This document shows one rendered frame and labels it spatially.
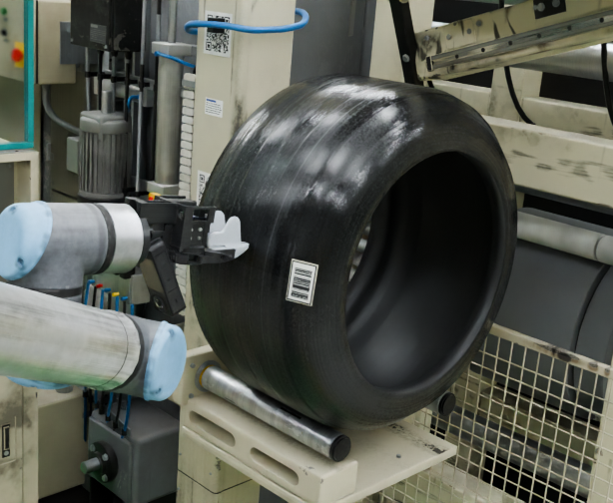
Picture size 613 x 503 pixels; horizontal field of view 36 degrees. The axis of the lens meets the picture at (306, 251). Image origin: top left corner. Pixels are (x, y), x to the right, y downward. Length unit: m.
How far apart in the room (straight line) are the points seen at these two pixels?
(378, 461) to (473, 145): 0.59
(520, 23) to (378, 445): 0.81
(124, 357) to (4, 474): 1.02
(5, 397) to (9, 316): 1.09
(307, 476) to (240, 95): 0.66
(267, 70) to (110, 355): 0.84
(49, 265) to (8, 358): 0.27
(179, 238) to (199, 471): 0.80
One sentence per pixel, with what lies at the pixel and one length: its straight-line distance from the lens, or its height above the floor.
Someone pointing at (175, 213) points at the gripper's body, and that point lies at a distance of 1.27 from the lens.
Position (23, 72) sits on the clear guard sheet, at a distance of 1.84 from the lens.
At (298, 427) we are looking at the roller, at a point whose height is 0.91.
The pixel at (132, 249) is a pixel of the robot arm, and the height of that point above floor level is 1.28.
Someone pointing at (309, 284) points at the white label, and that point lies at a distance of 1.34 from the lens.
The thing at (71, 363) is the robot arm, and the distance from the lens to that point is 0.98.
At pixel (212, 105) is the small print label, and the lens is 1.75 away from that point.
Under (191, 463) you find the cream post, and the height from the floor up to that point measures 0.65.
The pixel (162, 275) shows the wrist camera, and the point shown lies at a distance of 1.27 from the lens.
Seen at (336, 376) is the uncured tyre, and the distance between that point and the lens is 1.44.
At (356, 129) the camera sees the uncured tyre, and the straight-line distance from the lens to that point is 1.39.
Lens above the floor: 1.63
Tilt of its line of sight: 16 degrees down
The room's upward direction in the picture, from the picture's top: 5 degrees clockwise
